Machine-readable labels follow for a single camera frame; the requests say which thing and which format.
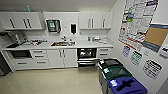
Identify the stainless steel dishwasher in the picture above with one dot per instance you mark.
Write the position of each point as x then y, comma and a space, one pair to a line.
87, 55

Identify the blue label bottle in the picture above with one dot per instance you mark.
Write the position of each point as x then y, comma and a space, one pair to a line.
89, 38

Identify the stainless steel sink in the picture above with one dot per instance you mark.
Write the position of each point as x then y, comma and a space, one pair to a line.
63, 43

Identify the white drawer stack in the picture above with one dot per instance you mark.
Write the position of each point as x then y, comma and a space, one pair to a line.
105, 52
40, 58

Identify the chrome faucet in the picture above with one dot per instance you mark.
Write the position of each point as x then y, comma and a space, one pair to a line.
64, 38

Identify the white two-door base cabinet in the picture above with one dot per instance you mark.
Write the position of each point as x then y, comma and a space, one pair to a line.
62, 58

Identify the grey bin black lid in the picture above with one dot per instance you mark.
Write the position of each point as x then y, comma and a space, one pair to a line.
108, 62

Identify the grey bin green lid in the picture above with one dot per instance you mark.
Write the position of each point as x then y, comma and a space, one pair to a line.
115, 71

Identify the black built-in microwave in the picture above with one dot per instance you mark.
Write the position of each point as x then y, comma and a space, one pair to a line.
20, 54

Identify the white wide drawer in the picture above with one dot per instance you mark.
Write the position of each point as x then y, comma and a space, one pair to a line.
22, 64

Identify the small blue bottle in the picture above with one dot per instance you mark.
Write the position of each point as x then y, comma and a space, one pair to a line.
28, 9

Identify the dark refrigerator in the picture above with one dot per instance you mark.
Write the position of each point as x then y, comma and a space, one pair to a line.
4, 63

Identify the black wall soap dispenser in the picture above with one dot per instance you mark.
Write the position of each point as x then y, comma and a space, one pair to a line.
73, 28

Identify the white wall cabinet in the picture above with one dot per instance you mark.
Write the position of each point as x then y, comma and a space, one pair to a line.
21, 21
95, 20

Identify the small blue wall notice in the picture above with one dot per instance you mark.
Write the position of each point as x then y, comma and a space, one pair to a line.
126, 51

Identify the small teal wall notice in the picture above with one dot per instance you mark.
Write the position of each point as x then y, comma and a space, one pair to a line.
136, 58

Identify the black and white wall notice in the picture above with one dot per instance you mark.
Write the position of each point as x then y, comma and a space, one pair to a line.
152, 69

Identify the cork notice board blue frame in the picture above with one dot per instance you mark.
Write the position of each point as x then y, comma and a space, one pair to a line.
156, 38

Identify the small white wall box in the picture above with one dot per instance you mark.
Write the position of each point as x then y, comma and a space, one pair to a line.
164, 51

